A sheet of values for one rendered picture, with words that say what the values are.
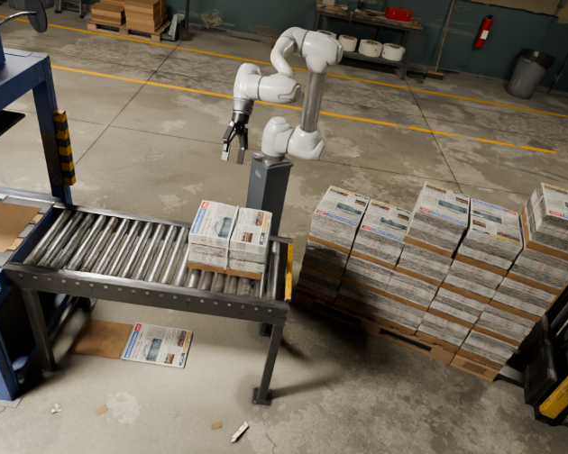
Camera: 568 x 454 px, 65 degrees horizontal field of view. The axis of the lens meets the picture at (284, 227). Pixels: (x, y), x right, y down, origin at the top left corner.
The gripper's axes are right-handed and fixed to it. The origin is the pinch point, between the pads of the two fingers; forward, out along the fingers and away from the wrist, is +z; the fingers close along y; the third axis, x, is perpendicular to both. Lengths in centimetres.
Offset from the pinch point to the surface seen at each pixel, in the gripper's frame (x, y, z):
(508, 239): -123, 98, 11
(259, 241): -11.4, 19.8, 35.2
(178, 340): 50, 65, 115
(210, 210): 19.7, 22.7, 26.0
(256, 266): -10, 25, 48
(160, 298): 26, 2, 71
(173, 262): 31, 15, 56
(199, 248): 14.9, 11.2, 44.1
